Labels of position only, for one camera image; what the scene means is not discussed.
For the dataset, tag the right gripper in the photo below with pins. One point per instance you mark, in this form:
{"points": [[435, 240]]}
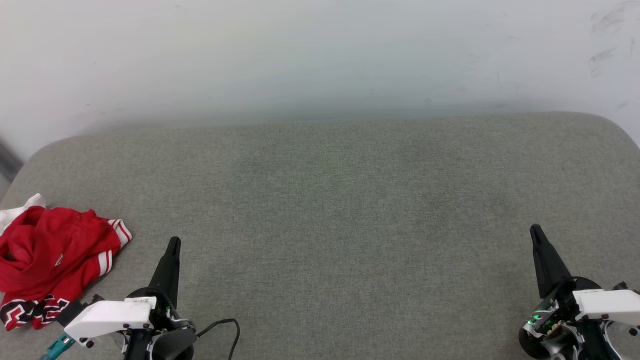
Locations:
{"points": [[550, 325]]}

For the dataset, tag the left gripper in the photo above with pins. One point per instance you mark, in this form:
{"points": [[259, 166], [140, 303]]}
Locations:
{"points": [[167, 340]]}

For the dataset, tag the red jersey with white stripes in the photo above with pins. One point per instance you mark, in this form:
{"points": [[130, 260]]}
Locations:
{"points": [[45, 250]]}

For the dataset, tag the white cloth garment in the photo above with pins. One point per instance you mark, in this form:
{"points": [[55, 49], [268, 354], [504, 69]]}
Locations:
{"points": [[15, 214]]}

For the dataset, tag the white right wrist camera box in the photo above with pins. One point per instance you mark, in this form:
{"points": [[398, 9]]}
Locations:
{"points": [[610, 305]]}

